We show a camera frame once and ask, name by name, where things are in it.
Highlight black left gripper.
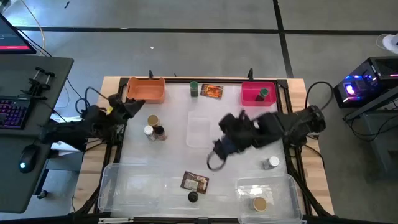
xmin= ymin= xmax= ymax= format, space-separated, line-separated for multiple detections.
xmin=105 ymin=93 xmax=146 ymax=125

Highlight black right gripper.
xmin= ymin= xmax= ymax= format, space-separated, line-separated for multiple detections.
xmin=213 ymin=109 xmax=261 ymax=159

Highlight gold-lid spice jar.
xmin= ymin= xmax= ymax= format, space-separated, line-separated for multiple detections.
xmin=251 ymin=196 xmax=268 ymax=213
xmin=147 ymin=114 xmax=160 ymax=128

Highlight white-lid spice jar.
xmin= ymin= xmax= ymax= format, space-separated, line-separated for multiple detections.
xmin=143 ymin=124 xmax=157 ymax=142
xmin=262 ymin=156 xmax=280 ymax=170

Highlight blue-label black-lid spice jar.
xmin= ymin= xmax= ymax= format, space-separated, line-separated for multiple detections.
xmin=154 ymin=125 xmax=168 ymax=141

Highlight brown spice packet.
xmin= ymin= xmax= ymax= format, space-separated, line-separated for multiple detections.
xmin=180 ymin=170 xmax=210 ymax=195

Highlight orange spice packet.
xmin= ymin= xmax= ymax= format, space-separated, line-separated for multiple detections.
xmin=200 ymin=83 xmax=224 ymax=100

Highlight green-lid spice jar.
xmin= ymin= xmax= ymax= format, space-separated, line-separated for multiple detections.
xmin=189 ymin=80 xmax=200 ymax=98
xmin=254 ymin=88 xmax=270 ymax=103

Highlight large clear plastic bin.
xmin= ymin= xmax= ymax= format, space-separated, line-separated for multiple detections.
xmin=97 ymin=162 xmax=170 ymax=213
xmin=234 ymin=173 xmax=303 ymax=224

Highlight orange plastic bin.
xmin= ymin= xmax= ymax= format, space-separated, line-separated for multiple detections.
xmin=126 ymin=76 xmax=166 ymax=105

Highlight small translucent plastic bin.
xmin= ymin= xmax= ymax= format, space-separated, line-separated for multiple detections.
xmin=185 ymin=111 xmax=213 ymax=149

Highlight clear plastic bag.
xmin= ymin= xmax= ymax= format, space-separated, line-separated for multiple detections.
xmin=241 ymin=184 xmax=276 ymax=206

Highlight pink plastic bin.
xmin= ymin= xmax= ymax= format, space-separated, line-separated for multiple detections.
xmin=241 ymin=81 xmax=278 ymax=108

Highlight white printed papers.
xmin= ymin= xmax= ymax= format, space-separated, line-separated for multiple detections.
xmin=49 ymin=112 xmax=94 ymax=156

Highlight black desk clamp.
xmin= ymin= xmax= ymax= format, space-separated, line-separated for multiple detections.
xmin=20 ymin=66 xmax=57 ymax=101

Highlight black computer mouse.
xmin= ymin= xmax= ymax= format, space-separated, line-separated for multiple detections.
xmin=18 ymin=144 xmax=40 ymax=174

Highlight backlit black keyboard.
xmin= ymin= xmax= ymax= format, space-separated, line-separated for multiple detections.
xmin=0 ymin=96 xmax=32 ymax=130

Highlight black desk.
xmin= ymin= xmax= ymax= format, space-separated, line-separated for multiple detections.
xmin=0 ymin=55 xmax=75 ymax=214

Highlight black desk monitor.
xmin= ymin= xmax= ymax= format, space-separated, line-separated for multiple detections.
xmin=0 ymin=14 xmax=37 ymax=55

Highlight black lit computer tower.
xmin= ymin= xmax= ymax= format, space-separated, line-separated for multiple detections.
xmin=332 ymin=55 xmax=398 ymax=109

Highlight grey metal cart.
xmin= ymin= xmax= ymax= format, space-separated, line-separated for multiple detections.
xmin=343 ymin=85 xmax=398 ymax=181

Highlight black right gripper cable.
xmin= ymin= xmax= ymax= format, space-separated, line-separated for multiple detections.
xmin=206 ymin=148 xmax=228 ymax=172

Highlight black aluminium table frame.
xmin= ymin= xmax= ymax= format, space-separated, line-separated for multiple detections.
xmin=73 ymin=75 xmax=333 ymax=224

